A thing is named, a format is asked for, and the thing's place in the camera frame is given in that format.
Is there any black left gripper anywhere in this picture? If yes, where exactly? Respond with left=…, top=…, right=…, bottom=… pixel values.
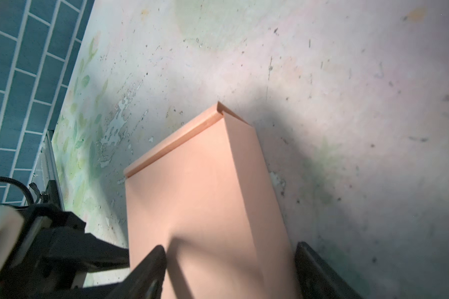
left=0, top=204, right=130, bottom=299

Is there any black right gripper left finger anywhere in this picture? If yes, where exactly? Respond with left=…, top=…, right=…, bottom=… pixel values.
left=105, top=245, right=167, bottom=299

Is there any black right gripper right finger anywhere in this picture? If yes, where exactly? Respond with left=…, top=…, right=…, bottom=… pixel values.
left=294, top=242, right=362, bottom=299

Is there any pink cardboard box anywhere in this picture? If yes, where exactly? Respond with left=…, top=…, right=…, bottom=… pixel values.
left=124, top=103, right=301, bottom=299

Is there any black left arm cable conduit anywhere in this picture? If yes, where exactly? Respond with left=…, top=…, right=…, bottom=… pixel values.
left=0, top=175, right=36, bottom=206

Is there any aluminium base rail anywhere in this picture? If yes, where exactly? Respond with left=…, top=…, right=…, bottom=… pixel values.
left=29, top=130, right=65, bottom=211

